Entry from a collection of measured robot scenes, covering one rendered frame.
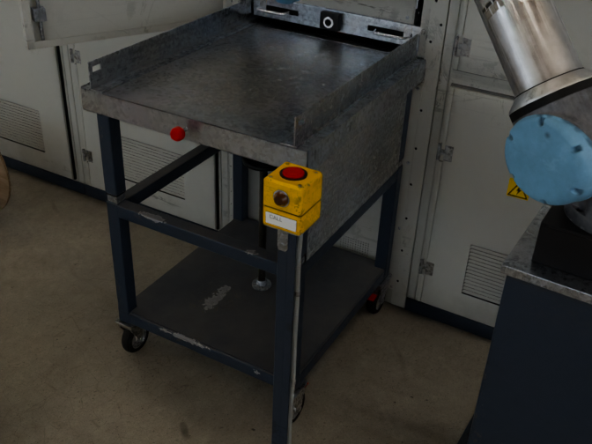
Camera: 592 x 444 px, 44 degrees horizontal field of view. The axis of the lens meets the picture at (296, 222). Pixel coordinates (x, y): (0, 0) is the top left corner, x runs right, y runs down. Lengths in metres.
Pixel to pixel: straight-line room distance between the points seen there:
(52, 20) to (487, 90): 1.20
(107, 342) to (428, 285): 1.01
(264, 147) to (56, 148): 1.64
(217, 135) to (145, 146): 1.14
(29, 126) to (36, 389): 1.29
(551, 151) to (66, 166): 2.27
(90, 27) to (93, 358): 0.96
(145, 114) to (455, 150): 0.88
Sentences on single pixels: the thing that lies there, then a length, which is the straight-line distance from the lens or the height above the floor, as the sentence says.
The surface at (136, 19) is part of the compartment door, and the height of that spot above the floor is 0.88.
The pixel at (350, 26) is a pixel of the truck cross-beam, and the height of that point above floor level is 0.89.
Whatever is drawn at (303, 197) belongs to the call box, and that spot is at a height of 0.88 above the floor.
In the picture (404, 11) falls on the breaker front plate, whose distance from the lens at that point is 2.13.
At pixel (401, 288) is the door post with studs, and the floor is 0.08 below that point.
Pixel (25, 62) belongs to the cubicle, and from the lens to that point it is 3.04.
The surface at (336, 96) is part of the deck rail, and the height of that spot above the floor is 0.90.
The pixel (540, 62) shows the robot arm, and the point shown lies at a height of 1.14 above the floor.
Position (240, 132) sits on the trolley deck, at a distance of 1.59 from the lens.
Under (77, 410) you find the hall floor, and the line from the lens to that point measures 2.16.
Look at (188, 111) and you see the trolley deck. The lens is 1.70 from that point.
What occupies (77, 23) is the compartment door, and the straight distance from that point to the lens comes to 2.21.
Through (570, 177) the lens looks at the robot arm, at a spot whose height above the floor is 1.01.
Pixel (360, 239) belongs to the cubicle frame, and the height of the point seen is 0.21.
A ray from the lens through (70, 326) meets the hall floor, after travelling 2.43.
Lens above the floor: 1.51
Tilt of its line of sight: 32 degrees down
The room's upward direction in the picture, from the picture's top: 3 degrees clockwise
